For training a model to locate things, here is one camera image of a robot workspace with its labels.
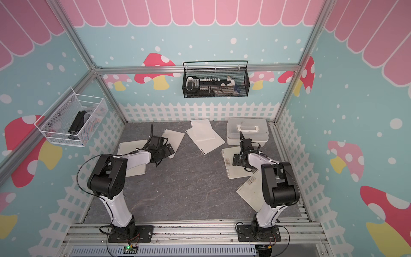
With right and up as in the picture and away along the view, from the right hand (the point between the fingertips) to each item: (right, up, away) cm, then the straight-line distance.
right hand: (242, 161), depth 98 cm
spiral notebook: (-6, -6, -3) cm, 9 cm away
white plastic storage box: (+9, +20, +1) cm, 22 cm away
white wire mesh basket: (-85, +23, -23) cm, 91 cm away
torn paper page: (-26, +20, +18) cm, 38 cm away
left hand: (-47, +4, +3) cm, 47 cm away
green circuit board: (-58, -37, -25) cm, 73 cm away
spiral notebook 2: (+4, -15, -11) cm, 19 cm away
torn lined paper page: (-22, +9, +10) cm, 25 cm away
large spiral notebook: (-77, +8, +8) cm, 78 cm away
